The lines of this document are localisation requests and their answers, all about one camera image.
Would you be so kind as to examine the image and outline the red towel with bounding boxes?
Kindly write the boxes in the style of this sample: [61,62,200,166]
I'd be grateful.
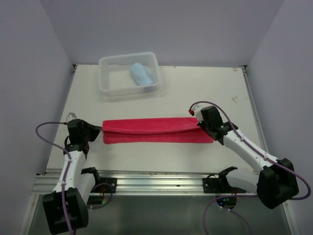
[102,117,214,144]

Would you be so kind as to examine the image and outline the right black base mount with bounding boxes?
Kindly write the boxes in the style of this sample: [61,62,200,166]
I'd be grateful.
[202,170,246,194]

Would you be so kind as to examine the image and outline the aluminium side rail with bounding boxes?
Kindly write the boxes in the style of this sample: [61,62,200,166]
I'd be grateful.
[241,66,268,150]

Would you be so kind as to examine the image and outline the white plastic mesh basket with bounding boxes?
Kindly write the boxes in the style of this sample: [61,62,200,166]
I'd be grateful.
[98,52,161,96]

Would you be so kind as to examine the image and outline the aluminium front rail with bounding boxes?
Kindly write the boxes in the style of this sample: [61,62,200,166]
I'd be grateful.
[31,170,231,196]

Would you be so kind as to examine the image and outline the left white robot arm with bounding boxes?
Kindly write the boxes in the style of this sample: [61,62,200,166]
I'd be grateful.
[43,117,102,235]

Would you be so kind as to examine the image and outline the light blue towel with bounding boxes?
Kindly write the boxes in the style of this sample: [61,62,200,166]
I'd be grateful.
[130,63,154,86]

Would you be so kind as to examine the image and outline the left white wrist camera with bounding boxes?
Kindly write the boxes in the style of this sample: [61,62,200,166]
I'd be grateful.
[66,112,77,122]

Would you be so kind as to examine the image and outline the red cable connector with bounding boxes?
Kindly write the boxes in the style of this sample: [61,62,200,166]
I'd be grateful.
[188,109,194,116]

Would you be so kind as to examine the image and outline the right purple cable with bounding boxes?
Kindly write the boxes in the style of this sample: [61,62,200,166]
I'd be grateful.
[189,100,309,235]

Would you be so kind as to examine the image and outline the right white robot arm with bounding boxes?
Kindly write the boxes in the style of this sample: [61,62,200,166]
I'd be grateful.
[191,105,299,209]

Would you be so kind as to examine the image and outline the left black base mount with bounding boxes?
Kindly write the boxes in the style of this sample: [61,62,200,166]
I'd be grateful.
[91,178,117,195]

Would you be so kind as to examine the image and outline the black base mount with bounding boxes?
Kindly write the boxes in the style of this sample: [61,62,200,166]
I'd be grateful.
[91,178,117,195]
[202,170,246,194]

